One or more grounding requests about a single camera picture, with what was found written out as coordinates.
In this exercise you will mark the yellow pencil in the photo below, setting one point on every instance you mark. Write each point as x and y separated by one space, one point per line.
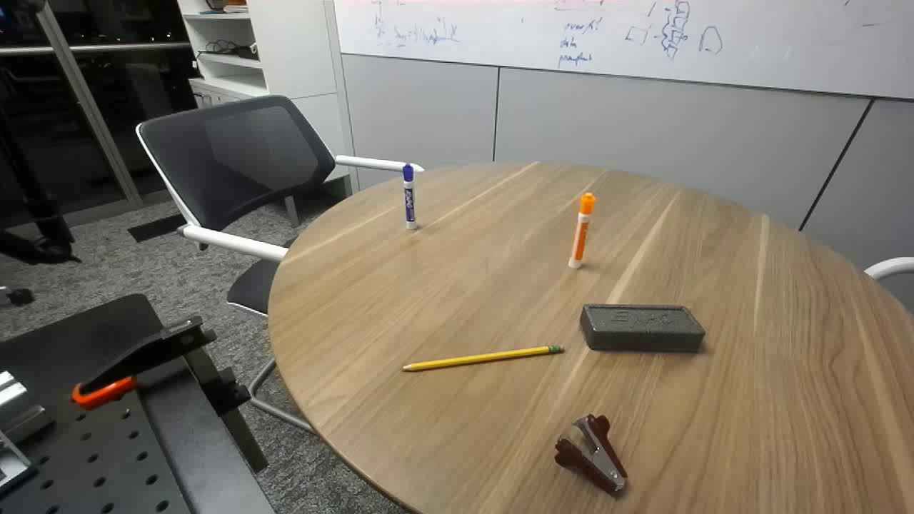
482 358

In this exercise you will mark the blue cap whiteboard marker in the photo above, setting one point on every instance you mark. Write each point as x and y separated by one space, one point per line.
410 198

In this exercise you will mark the orange cap whiteboard marker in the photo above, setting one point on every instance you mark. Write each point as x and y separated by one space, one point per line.
582 231

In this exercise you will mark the black whiteboard eraser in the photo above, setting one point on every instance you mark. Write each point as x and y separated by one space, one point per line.
640 325

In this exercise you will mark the dark red staple remover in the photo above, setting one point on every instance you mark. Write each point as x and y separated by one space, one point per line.
592 455

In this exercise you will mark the black mesh office chair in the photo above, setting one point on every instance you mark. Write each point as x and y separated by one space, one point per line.
239 157

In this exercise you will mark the white shelf unit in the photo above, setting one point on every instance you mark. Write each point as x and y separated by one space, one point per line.
229 57

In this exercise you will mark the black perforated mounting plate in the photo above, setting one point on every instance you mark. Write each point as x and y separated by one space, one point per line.
95 445

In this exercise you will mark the black tripod stand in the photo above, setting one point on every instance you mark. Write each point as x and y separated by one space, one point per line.
38 202

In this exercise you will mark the white chair armrest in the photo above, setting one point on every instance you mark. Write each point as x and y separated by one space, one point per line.
889 267

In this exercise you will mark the wall whiteboard with writing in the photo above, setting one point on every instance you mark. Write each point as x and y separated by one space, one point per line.
666 32

